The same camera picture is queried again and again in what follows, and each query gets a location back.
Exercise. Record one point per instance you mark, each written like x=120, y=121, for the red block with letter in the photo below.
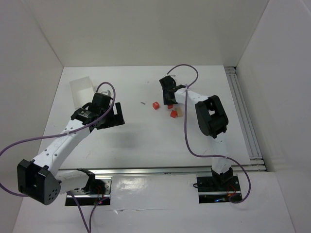
x=156, y=105

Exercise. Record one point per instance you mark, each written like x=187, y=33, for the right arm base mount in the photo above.
x=210, y=192

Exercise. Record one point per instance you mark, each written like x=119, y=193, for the red wood block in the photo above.
x=173, y=114

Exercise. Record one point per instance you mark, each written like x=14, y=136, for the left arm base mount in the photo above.
x=100, y=194

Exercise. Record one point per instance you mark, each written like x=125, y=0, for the white perforated plastic box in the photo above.
x=82, y=91

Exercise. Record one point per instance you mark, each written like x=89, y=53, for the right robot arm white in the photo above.
x=212, y=121

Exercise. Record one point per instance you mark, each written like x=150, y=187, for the natural wood block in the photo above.
x=179, y=112

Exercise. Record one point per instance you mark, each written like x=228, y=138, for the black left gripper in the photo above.
x=112, y=117

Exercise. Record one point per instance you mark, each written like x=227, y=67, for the aluminium rail right side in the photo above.
x=243, y=115

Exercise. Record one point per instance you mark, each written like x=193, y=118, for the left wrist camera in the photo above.
x=107, y=92

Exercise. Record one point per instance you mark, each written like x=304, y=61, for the aluminium rail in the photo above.
x=243, y=115
x=167, y=170

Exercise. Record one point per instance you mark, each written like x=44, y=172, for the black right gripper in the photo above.
x=168, y=93

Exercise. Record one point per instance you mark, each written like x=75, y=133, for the aluminium rail front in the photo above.
x=167, y=170

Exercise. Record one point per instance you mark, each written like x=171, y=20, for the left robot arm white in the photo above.
x=40, y=179

